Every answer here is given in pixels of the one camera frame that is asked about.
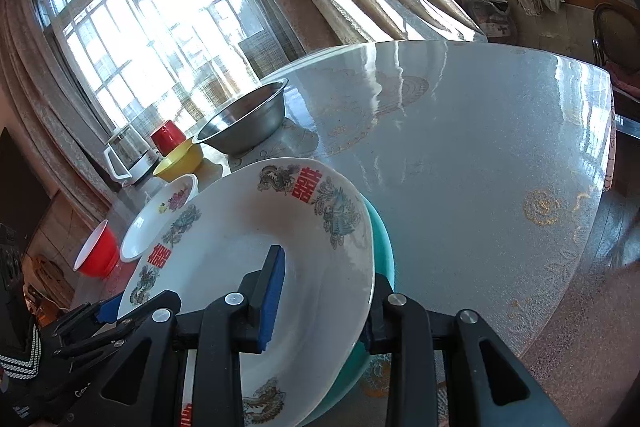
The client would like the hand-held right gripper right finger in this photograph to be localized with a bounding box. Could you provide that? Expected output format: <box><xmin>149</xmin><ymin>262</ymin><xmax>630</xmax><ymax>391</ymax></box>
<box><xmin>367</xmin><ymin>274</ymin><xmax>571</xmax><ymax>427</ymax></box>

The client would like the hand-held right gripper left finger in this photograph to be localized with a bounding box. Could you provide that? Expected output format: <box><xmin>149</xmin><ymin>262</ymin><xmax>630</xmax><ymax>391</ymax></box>
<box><xmin>65</xmin><ymin>245</ymin><xmax>287</xmax><ymax>427</ymax></box>

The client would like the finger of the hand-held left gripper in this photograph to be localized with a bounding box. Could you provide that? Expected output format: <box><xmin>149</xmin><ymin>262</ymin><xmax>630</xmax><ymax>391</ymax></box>
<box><xmin>52</xmin><ymin>334</ymin><xmax>133</xmax><ymax>361</ymax></box>
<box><xmin>47</xmin><ymin>298</ymin><xmax>123</xmax><ymax>341</ymax></box>

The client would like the red bowl with white inside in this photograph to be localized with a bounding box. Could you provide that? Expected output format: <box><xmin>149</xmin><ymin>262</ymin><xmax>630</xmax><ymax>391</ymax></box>
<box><xmin>73</xmin><ymin>219</ymin><xmax>120</xmax><ymax>279</ymax></box>

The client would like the teal plastic plate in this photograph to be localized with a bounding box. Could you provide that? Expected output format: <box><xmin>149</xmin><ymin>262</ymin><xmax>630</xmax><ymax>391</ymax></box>
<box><xmin>300</xmin><ymin>194</ymin><xmax>396</xmax><ymax>427</ymax></box>

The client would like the white dragon print plate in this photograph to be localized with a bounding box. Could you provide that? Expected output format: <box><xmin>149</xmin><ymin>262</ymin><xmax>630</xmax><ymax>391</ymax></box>
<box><xmin>116</xmin><ymin>157</ymin><xmax>376</xmax><ymax>427</ymax></box>

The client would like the person's left forearm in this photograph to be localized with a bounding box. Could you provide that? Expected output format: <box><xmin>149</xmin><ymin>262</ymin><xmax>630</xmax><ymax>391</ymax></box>
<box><xmin>0</xmin><ymin>319</ymin><xmax>45</xmax><ymax>427</ymax></box>

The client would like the wooden folding chair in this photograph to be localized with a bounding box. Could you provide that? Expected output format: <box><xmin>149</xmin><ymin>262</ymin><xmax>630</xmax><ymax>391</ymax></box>
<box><xmin>27</xmin><ymin>254</ymin><xmax>76</xmax><ymax>308</ymax></box>

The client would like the small white flower print plate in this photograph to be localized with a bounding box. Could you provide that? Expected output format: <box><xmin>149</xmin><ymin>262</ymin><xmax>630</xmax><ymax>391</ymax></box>
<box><xmin>120</xmin><ymin>173</ymin><xmax>200</xmax><ymax>263</ymax></box>

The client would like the black television screen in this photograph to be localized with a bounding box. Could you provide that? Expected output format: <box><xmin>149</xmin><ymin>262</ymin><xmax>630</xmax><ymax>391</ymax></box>
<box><xmin>0</xmin><ymin>127</ymin><xmax>53</xmax><ymax>258</ymax></box>

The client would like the yellow bowl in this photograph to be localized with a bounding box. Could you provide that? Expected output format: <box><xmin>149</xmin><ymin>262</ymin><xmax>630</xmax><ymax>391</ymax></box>
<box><xmin>152</xmin><ymin>138</ymin><xmax>204</xmax><ymax>182</ymax></box>

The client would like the stainless steel bowl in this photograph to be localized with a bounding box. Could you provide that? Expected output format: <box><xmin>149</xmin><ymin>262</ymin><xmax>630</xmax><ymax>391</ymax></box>
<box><xmin>192</xmin><ymin>78</ymin><xmax>290</xmax><ymax>155</ymax></box>

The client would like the gold floral lace tablecloth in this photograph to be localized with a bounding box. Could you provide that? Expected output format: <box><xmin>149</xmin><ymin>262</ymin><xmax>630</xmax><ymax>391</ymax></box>
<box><xmin>107</xmin><ymin>39</ymin><xmax>615</xmax><ymax>427</ymax></box>

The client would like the red mug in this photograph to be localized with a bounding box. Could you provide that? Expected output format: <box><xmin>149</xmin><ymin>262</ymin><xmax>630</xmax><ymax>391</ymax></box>
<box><xmin>150</xmin><ymin>121</ymin><xmax>187</xmax><ymax>154</ymax></box>

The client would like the large grid window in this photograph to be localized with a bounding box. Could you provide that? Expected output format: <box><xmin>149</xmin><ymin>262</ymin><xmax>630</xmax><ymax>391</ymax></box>
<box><xmin>32</xmin><ymin>0</ymin><xmax>296</xmax><ymax>132</ymax></box>

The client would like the printed plastic bag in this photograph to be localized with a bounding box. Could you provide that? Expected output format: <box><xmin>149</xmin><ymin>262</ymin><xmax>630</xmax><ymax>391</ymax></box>
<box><xmin>462</xmin><ymin>0</ymin><xmax>518</xmax><ymax>44</ymax></box>

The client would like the dark wooden chair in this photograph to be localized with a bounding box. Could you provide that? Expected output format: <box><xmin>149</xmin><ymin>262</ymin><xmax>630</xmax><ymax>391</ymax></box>
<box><xmin>592</xmin><ymin>2</ymin><xmax>640</xmax><ymax>108</ymax></box>

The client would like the glass kettle with white handle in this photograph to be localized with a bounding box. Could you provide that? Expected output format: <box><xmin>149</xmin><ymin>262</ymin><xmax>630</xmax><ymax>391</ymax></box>
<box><xmin>103</xmin><ymin>125</ymin><xmax>163</xmax><ymax>186</ymax></box>

